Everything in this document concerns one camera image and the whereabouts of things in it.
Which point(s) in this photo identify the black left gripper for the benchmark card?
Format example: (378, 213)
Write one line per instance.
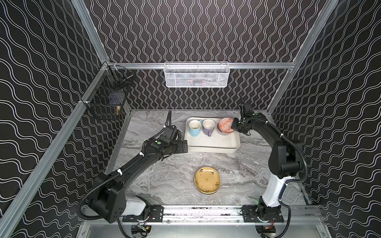
(181, 146)

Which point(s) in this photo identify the white plastic bin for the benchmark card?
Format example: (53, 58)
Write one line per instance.
(217, 143)

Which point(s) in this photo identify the red patterned bowl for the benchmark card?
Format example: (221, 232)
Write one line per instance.
(225, 126)

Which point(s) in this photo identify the purple ceramic mug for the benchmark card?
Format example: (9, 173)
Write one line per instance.
(208, 126)

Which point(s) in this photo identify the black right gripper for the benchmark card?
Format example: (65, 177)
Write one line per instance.
(238, 126)

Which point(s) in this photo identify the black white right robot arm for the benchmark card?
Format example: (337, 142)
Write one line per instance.
(286, 160)

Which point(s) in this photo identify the black wire wall basket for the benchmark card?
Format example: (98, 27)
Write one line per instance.
(107, 102)

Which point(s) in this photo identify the light blue ceramic mug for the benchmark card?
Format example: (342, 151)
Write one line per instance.
(195, 127)

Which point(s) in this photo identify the aluminium frame corner post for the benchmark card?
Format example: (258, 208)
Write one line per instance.
(90, 28)

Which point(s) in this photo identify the yellow round plate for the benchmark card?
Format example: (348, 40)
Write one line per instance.
(207, 180)

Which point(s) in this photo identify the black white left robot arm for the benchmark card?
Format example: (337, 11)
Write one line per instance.
(106, 200)

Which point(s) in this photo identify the white mesh wall basket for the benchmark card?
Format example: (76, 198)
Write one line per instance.
(196, 74)

